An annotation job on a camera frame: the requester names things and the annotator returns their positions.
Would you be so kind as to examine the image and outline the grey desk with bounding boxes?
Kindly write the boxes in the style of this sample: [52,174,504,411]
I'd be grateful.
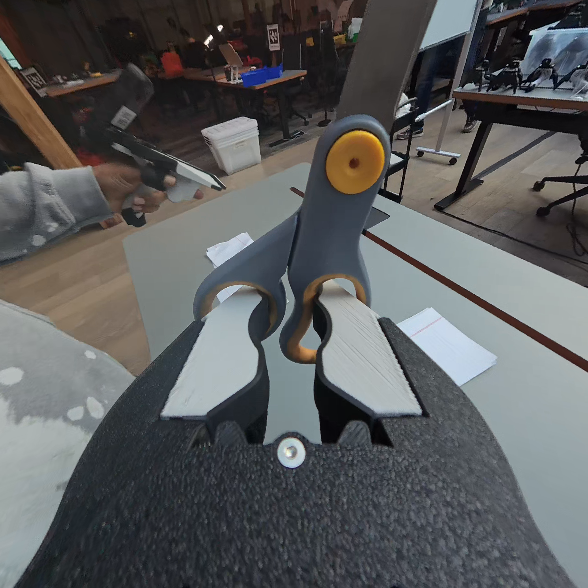
[123,162,588,588]

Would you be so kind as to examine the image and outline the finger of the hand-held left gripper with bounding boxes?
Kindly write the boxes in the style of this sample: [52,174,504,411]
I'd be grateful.
[108,129,227,192]

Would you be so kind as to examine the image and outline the wooden work table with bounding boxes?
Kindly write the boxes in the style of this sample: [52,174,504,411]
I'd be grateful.
[184,68,308,141]

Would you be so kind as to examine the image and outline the black office chair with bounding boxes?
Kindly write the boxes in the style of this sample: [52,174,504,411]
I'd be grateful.
[533,153,588,218]

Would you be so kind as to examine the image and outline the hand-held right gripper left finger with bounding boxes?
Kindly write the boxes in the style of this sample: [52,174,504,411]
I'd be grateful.
[159,292,271,422]

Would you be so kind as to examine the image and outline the black toy robot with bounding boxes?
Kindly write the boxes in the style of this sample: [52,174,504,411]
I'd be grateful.
[468,59,490,93]
[521,57,559,91]
[487,59,522,95]
[553,63,588,95]

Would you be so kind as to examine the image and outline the stack of lined paper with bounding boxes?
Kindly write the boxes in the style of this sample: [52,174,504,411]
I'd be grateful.
[396,306,499,387]

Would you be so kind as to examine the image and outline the cut lined paper pieces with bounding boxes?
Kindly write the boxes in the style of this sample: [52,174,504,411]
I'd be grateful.
[206,232,256,304]

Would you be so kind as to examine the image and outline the wooden table with black legs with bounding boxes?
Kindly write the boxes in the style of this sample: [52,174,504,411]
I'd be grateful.
[434,84,588,213]

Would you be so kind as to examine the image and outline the black chair frame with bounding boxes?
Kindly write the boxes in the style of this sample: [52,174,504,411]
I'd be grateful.
[380,94,420,204]

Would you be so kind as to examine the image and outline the person's left hand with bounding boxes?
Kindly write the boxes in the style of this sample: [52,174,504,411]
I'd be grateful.
[92,162,205,217]

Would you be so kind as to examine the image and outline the rolling whiteboard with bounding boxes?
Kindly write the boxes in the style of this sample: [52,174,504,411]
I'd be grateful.
[415,0,484,166]

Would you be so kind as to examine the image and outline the wooden post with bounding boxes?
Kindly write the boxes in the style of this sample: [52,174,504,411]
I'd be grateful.
[0,57,84,172]

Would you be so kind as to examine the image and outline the white storage bins stack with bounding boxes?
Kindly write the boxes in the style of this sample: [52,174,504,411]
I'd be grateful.
[201,116,262,175]

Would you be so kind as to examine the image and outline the person's grey splattered sweatshirt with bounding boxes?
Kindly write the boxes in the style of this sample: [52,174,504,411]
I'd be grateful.
[0,299,138,588]

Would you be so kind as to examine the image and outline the black and white marker board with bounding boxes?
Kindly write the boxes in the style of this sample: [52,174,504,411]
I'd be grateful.
[20,67,47,95]

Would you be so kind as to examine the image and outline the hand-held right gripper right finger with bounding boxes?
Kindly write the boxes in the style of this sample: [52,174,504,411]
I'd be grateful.
[314,286,424,420]

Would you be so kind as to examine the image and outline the grey and yellow scissors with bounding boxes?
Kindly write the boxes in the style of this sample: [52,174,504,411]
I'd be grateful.
[193,0,439,364]

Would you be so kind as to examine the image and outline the person's left forearm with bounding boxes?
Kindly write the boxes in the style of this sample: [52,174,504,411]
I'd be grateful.
[0,162,114,266]

